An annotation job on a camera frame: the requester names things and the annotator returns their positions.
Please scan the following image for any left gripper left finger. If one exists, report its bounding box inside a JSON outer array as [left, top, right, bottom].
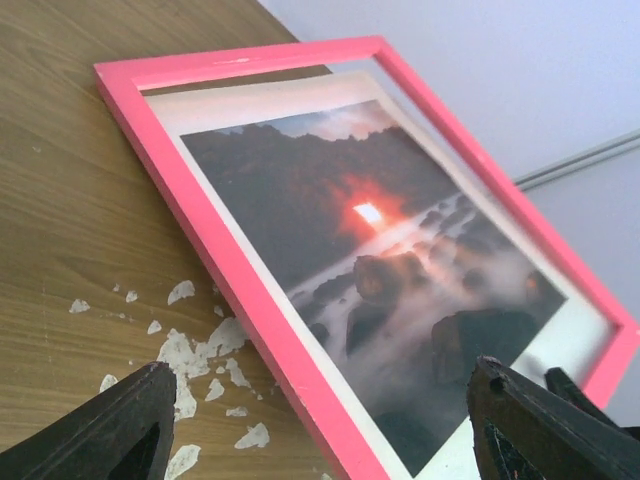
[[1, 361, 177, 479]]

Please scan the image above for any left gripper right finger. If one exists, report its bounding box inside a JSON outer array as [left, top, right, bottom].
[[467, 356, 639, 480]]

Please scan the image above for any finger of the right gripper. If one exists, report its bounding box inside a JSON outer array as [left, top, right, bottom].
[[544, 367, 640, 440]]

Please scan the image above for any pink picture frame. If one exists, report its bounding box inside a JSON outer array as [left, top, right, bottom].
[[95, 36, 639, 479]]

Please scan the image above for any sunset landscape photo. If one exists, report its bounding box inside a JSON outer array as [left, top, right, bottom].
[[146, 71, 613, 479]]

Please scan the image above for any broken glass shards pile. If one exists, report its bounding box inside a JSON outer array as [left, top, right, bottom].
[[59, 279, 272, 479]]

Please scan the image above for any right vertical aluminium post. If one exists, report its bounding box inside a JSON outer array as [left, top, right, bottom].
[[514, 130, 639, 191]]

